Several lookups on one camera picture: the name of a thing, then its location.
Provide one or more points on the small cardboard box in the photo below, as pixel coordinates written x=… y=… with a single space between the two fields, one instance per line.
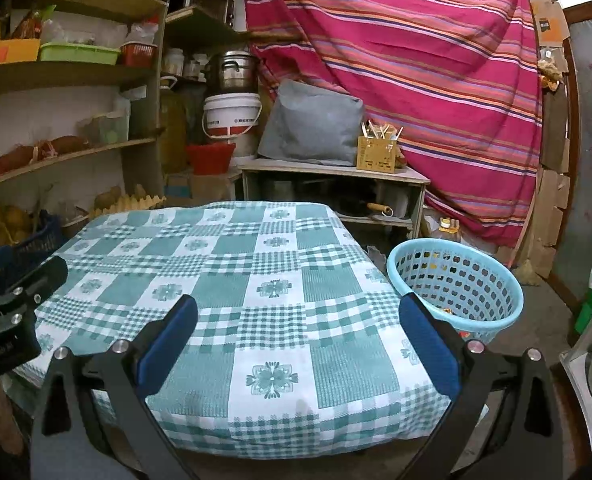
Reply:
x=177 y=185

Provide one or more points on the wooden shelf unit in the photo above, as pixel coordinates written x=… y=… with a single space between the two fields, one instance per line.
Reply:
x=76 y=77

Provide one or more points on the yellow box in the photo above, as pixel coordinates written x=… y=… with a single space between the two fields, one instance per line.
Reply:
x=6 y=54

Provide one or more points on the yellow mesh bag of fruit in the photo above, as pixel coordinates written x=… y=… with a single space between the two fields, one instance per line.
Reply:
x=1 y=227

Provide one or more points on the green checked tablecloth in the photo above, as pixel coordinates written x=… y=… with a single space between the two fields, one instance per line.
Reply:
x=276 y=320

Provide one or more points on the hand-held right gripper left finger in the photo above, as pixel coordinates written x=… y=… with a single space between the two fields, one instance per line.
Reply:
x=171 y=342

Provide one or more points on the yellow egg carton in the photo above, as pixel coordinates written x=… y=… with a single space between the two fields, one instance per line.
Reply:
x=131 y=203

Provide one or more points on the cooking oil jug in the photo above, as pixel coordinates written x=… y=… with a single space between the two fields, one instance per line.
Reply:
x=172 y=130

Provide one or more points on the straw broom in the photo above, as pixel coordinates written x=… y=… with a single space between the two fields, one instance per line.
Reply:
x=528 y=272

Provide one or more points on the yellow utensil holder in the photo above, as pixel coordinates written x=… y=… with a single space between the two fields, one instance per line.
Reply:
x=376 y=155

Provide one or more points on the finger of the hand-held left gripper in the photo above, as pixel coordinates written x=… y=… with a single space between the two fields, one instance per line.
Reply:
x=46 y=277
x=11 y=322

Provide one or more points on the red plastic bowl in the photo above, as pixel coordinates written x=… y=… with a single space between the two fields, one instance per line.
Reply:
x=210 y=157

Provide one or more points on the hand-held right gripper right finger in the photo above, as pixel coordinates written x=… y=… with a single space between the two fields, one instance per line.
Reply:
x=428 y=345

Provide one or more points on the grey cushion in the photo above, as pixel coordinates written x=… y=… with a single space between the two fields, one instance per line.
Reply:
x=311 y=125

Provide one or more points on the white plastic bucket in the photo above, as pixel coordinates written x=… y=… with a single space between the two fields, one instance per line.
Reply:
x=231 y=120

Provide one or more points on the person's left forearm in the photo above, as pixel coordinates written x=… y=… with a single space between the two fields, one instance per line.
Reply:
x=6 y=420

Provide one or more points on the red mesh bag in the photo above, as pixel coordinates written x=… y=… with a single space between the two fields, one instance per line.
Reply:
x=26 y=155

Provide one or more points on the small red basket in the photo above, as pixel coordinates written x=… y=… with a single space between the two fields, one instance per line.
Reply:
x=138 y=54

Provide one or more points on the white appliance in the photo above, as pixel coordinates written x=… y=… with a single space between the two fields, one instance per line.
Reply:
x=576 y=390

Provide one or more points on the cardboard wall pieces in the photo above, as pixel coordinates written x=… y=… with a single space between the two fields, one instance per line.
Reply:
x=551 y=185

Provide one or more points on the clear plastic bottle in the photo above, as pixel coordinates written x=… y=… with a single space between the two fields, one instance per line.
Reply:
x=448 y=230

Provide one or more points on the light blue plastic basket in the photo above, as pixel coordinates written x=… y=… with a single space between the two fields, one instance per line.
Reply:
x=476 y=280

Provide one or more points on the red striped cloth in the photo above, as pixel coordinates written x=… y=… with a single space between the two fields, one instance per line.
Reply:
x=401 y=60

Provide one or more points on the dark blue crate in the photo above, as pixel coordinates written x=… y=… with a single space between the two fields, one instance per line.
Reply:
x=21 y=255

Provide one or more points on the green plastic tray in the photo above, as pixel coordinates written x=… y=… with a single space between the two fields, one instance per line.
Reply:
x=78 y=52

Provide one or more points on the metal cooking pot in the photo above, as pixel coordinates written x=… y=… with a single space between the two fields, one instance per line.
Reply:
x=233 y=72

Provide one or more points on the small grey cabinet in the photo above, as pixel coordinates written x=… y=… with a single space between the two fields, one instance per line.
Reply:
x=326 y=167

